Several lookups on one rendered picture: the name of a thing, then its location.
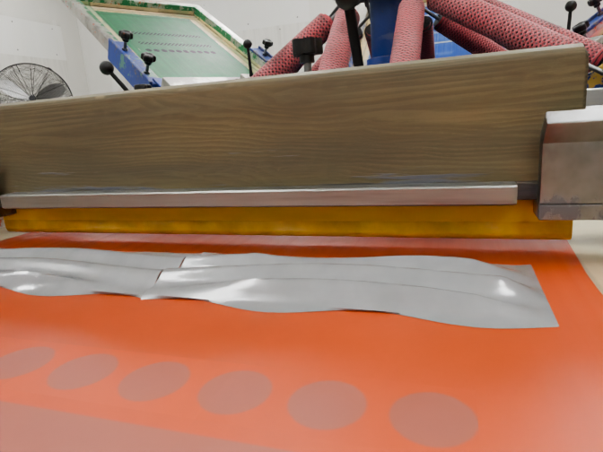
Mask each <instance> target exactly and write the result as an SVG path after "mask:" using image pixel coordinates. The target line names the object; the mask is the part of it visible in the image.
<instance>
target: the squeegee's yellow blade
mask: <svg viewBox="0 0 603 452"><path fill-rule="evenodd" d="M16 212H17V213H15V214H11V215H7V216H4V220H105V221H346V222H573V221H554V220H539V219H538V218H537V216H536V215H535V214H534V213H533V200H517V204H516V205H468V206H330V207H191V208H53V209H16Z"/></svg>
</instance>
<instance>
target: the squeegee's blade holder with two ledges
mask: <svg viewBox="0 0 603 452"><path fill-rule="evenodd" d="M517 195H518V185H517V184H516V182H515V181H500V182H459V183H417V184H377V185H335V186H294V187H212V188H171V189H129V190H89V191H48V192H14V193H10V194H5V195H0V200H1V204H2V207H3V208H4V209H53V208H191V207H330V206H468V205H516V204H517Z"/></svg>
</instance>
